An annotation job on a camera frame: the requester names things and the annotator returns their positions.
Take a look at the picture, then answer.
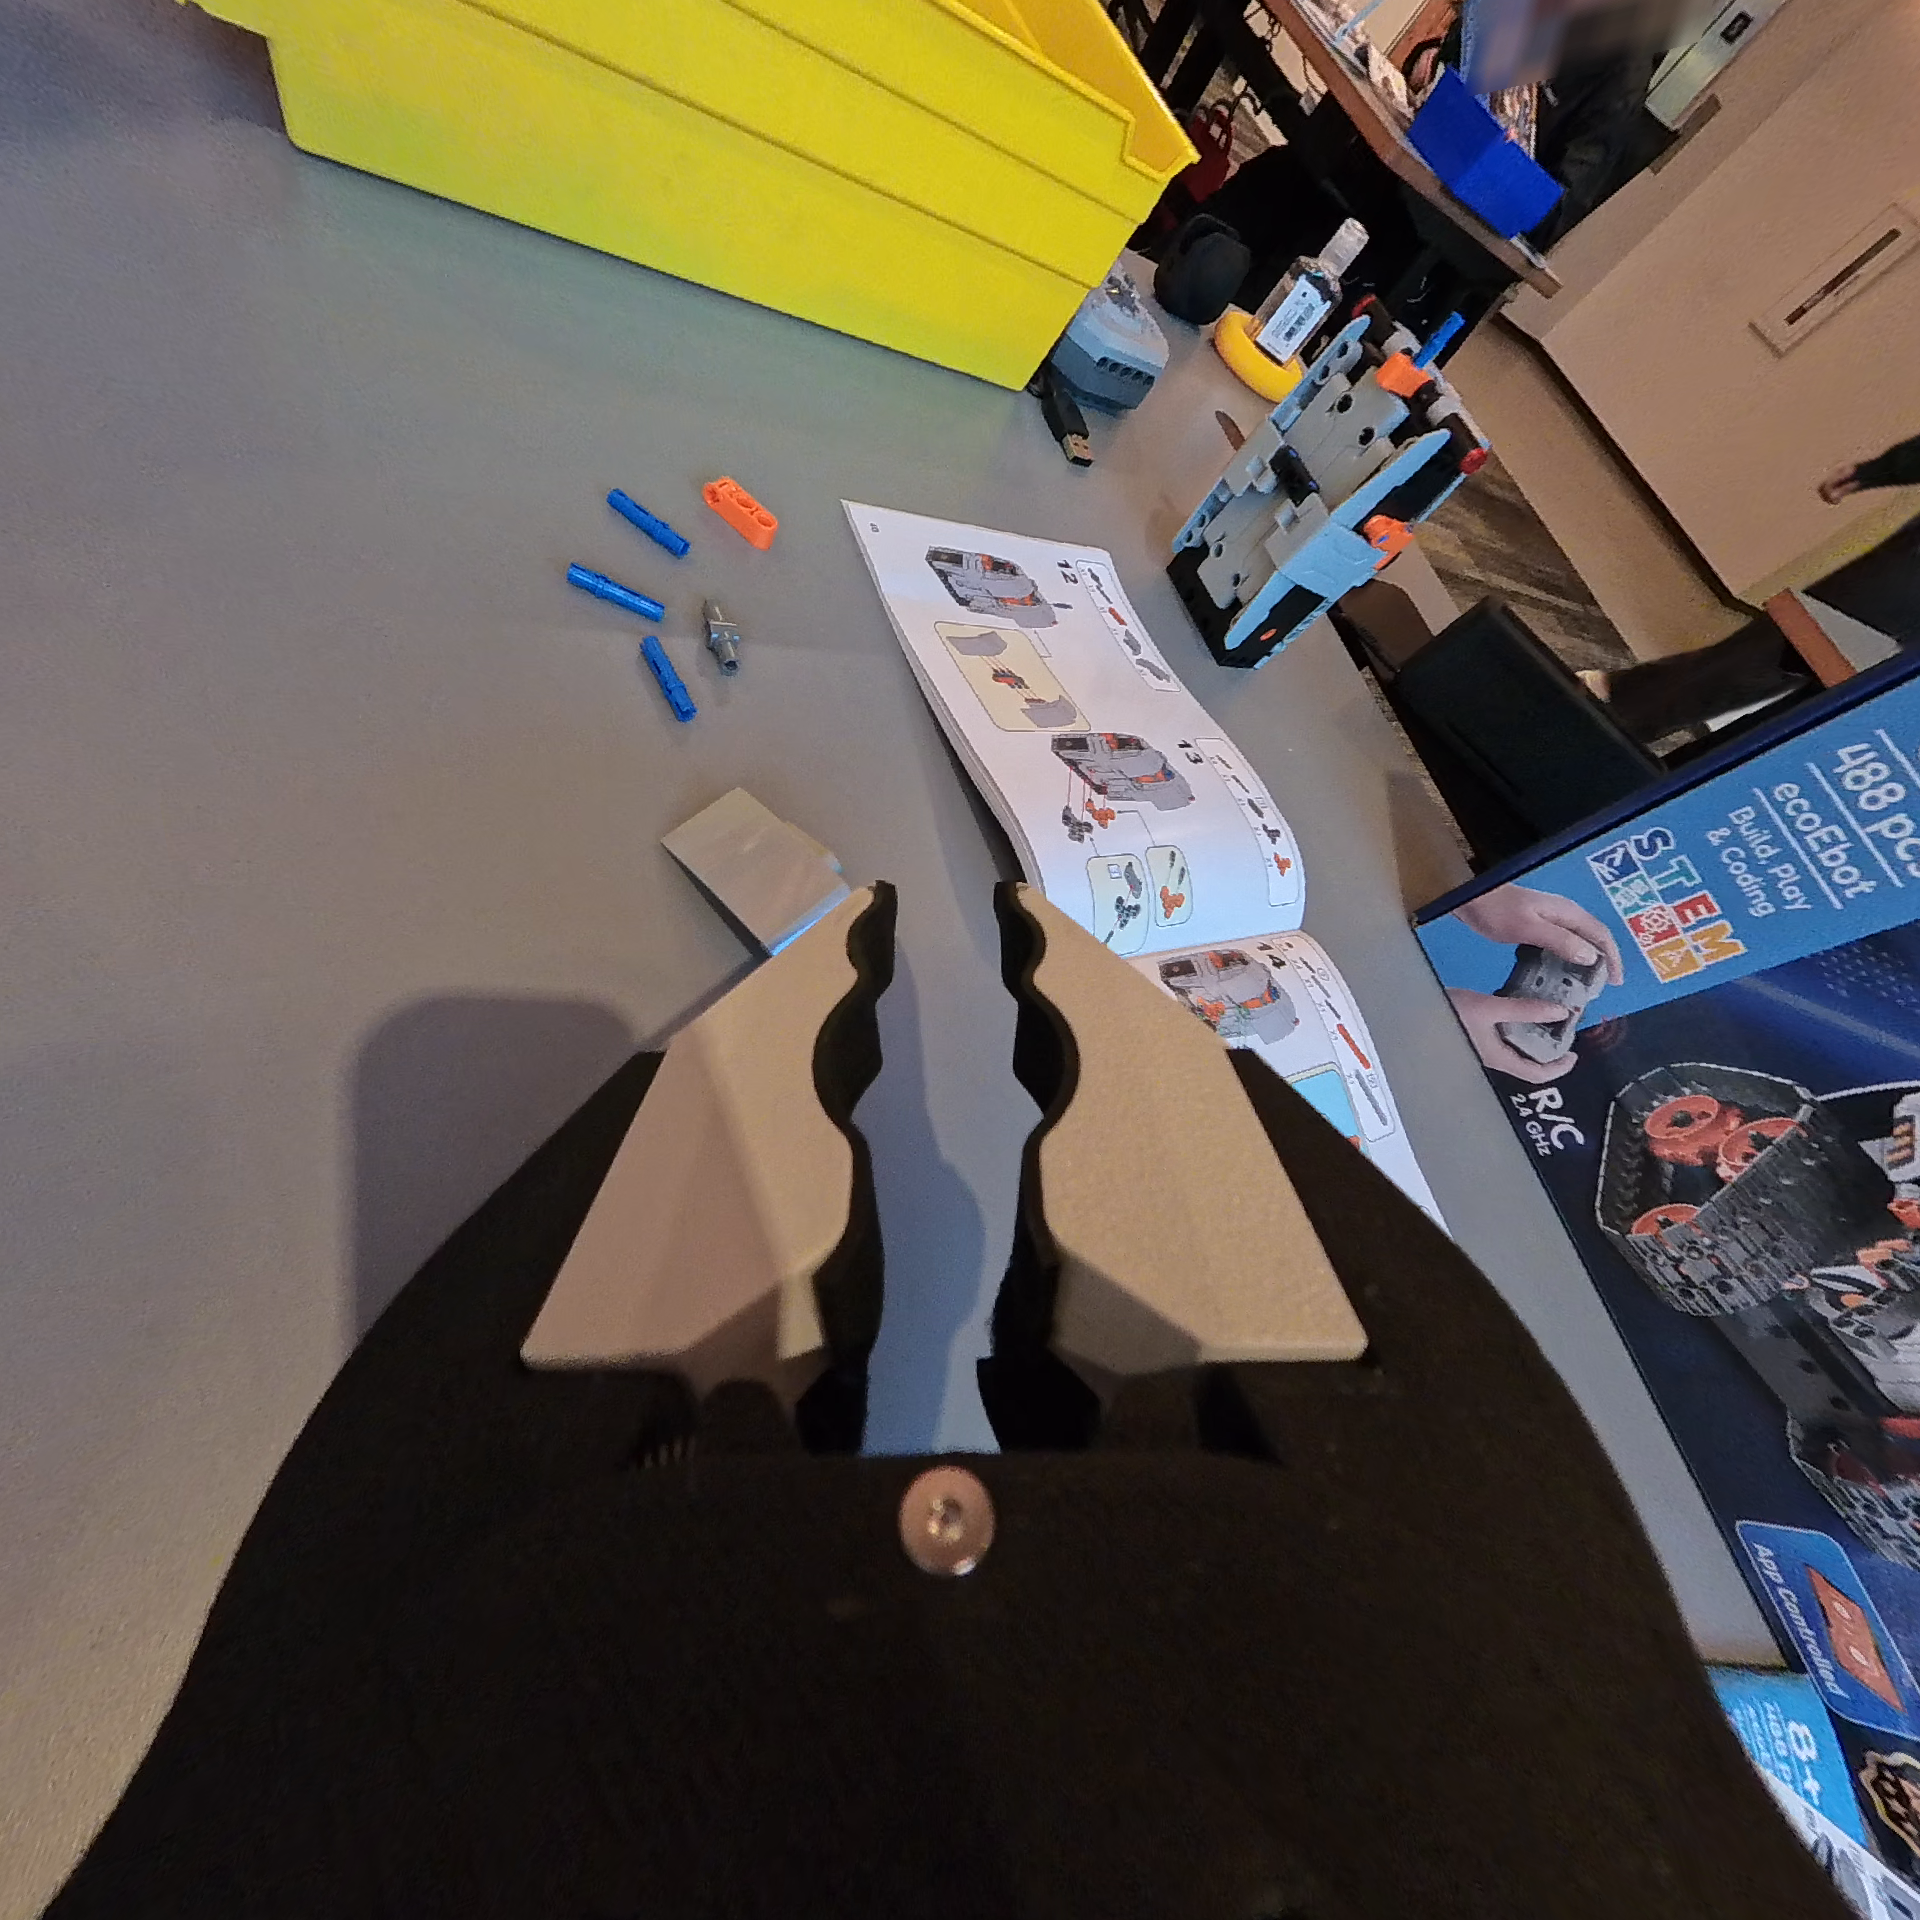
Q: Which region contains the cluttered brown-edged desk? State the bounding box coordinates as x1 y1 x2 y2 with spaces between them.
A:
1256 0 1566 301

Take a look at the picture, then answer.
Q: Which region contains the blue instruction leaflet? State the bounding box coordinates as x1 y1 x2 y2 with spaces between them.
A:
1709 1664 1895 1920

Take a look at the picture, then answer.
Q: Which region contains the white instruction booklet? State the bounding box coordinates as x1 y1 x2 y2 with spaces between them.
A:
838 497 1449 1231

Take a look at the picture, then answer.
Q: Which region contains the yellow plastic bin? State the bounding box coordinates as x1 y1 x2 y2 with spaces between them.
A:
181 0 1201 396

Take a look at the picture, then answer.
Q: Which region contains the grey battery box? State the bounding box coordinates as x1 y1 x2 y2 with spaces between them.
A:
1044 277 1173 413

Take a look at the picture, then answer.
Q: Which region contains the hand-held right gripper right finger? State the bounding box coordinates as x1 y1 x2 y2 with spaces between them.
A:
977 880 1368 1456

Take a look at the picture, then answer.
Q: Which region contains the blue toy robot box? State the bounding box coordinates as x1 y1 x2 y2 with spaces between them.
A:
1412 651 1920 1920

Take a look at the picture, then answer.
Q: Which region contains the blue plastic bin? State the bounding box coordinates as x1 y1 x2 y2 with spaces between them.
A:
1408 67 1566 239

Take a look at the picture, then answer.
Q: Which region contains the grey desk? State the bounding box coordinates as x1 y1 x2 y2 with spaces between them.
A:
0 0 1801 1920

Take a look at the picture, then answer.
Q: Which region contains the partly built toy robot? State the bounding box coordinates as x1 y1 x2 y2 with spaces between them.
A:
1168 310 1494 671

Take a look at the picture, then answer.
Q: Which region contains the yellow ring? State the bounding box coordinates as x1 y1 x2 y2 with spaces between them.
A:
1212 307 1306 404

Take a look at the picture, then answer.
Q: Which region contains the grey curved panel brick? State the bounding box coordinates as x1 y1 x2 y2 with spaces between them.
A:
661 787 853 957

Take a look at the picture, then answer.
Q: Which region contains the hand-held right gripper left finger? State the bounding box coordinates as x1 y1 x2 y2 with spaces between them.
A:
519 880 902 1456

